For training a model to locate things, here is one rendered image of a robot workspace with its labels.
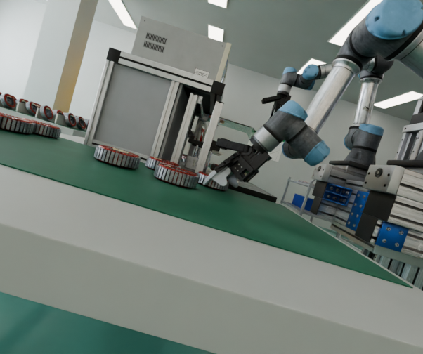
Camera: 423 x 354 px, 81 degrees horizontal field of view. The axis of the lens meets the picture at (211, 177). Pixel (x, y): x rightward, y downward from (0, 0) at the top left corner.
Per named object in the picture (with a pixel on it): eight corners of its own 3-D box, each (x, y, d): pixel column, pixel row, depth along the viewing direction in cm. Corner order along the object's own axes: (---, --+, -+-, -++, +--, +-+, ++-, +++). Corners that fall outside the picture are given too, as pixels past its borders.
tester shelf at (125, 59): (216, 123, 159) (218, 116, 159) (221, 95, 91) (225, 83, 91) (150, 102, 158) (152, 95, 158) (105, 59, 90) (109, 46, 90)
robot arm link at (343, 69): (345, 31, 89) (271, 149, 92) (362, 13, 78) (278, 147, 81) (372, 48, 89) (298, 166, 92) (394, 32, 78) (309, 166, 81)
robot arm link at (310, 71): (405, 62, 126) (306, 82, 133) (393, 71, 137) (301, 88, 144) (402, 39, 126) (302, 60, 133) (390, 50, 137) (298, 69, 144)
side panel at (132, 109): (157, 166, 96) (180, 85, 94) (154, 166, 93) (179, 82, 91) (86, 145, 95) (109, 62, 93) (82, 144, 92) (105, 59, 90)
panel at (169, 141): (180, 161, 160) (194, 115, 158) (160, 161, 94) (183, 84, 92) (178, 160, 160) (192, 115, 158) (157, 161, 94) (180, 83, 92)
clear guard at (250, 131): (252, 144, 157) (255, 135, 157) (260, 141, 133) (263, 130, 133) (202, 128, 156) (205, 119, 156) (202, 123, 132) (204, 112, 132)
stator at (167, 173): (197, 187, 69) (202, 174, 69) (191, 191, 58) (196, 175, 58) (159, 175, 70) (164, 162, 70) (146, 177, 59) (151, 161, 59)
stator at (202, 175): (231, 192, 85) (235, 181, 84) (218, 191, 75) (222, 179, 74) (203, 182, 89) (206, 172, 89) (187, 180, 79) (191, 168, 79)
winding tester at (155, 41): (215, 111, 148) (225, 77, 147) (217, 91, 105) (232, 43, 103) (152, 91, 147) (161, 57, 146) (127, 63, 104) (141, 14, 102)
